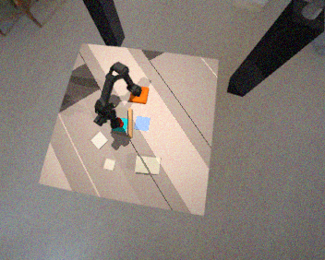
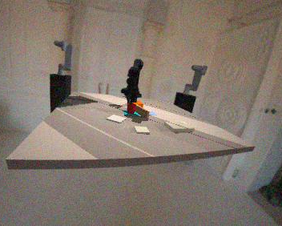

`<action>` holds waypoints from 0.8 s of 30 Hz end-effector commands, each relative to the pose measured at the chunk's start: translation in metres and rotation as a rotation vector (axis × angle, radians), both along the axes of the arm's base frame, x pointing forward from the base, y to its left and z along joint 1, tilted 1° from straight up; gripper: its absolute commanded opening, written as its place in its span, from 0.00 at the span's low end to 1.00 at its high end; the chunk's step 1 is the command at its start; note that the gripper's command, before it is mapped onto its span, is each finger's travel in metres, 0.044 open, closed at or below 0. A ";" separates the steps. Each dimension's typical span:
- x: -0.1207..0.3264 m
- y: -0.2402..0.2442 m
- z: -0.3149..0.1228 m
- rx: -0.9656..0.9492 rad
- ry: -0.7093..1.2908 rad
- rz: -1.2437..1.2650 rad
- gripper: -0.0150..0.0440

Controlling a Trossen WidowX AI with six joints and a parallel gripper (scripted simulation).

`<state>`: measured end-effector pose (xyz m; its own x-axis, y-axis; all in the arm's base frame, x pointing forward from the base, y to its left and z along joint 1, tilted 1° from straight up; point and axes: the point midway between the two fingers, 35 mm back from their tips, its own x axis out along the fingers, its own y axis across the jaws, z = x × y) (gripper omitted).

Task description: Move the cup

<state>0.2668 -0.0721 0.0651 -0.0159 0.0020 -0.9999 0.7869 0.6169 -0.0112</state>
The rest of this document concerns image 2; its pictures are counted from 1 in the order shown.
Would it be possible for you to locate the red cup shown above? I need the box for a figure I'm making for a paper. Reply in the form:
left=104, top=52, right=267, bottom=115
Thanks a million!
left=127, top=103, right=136, bottom=114

